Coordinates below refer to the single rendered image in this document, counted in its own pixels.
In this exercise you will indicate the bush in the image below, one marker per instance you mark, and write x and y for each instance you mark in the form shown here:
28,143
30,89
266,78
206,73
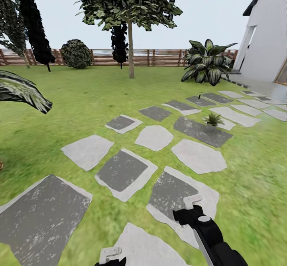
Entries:
190,52
15,88
76,54
208,68

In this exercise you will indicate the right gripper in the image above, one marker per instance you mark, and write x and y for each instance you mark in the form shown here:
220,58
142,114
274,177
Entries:
183,215

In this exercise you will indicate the pot plant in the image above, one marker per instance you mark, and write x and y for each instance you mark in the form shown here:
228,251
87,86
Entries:
212,121

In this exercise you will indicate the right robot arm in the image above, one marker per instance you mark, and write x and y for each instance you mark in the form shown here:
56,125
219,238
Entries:
207,234

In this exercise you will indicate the insectifuge atomizer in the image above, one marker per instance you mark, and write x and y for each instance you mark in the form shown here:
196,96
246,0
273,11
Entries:
205,42

